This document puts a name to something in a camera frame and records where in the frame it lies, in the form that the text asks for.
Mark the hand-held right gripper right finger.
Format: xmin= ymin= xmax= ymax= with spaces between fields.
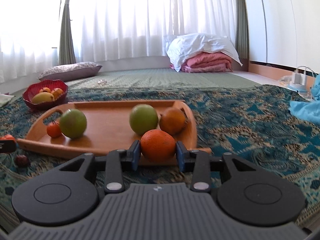
xmin=176 ymin=141 xmax=253 ymax=193

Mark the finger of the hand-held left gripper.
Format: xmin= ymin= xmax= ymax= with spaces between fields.
xmin=0 ymin=140 xmax=17 ymax=153

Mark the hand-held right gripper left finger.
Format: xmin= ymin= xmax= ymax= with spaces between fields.
xmin=59 ymin=140 xmax=140 ymax=193

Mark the large bright orange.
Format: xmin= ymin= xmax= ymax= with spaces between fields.
xmin=140 ymin=129 xmax=177 ymax=163

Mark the small green apple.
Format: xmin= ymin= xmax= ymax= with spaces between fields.
xmin=129 ymin=104 xmax=159 ymax=135

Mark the dark brownish orange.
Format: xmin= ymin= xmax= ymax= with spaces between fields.
xmin=159 ymin=107 xmax=187 ymax=135

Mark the wooden tray with handles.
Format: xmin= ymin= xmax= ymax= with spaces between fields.
xmin=16 ymin=99 xmax=212 ymax=167

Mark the tangerine with stem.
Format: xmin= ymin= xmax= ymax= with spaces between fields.
xmin=47 ymin=121 xmax=62 ymax=138

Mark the large green apple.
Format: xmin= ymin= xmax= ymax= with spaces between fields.
xmin=59 ymin=109 xmax=87 ymax=139

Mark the red ribbed glass bowl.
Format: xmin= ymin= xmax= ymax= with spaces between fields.
xmin=22 ymin=79 xmax=69 ymax=111

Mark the yellow mango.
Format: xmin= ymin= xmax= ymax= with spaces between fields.
xmin=31 ymin=92 xmax=55 ymax=104

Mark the teal patterned blanket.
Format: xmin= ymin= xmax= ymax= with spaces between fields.
xmin=0 ymin=84 xmax=320 ymax=228

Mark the green quilted bedspread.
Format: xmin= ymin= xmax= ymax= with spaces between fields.
xmin=10 ymin=67 xmax=260 ymax=98

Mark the floral pillow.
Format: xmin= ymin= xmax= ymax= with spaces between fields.
xmin=38 ymin=62 xmax=103 ymax=82

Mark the folded pink blanket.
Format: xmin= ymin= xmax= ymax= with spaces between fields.
xmin=170 ymin=52 xmax=233 ymax=73

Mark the white crumpled duvet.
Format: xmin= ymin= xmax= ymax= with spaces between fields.
xmin=164 ymin=33 xmax=243 ymax=72

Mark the green curtain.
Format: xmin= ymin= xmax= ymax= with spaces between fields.
xmin=235 ymin=0 xmax=250 ymax=63
xmin=58 ymin=0 xmax=77 ymax=67

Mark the light blue cloth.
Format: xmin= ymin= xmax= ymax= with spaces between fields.
xmin=289 ymin=74 xmax=320 ymax=125

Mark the white sheer curtain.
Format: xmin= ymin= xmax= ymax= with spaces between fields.
xmin=0 ymin=0 xmax=240 ymax=85

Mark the white charger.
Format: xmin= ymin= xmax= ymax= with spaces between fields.
xmin=292 ymin=71 xmax=310 ymax=87

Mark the white wardrobe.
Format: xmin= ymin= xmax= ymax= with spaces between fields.
xmin=241 ymin=0 xmax=320 ymax=67

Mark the white charging cable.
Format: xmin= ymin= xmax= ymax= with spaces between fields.
xmin=296 ymin=66 xmax=319 ymax=80

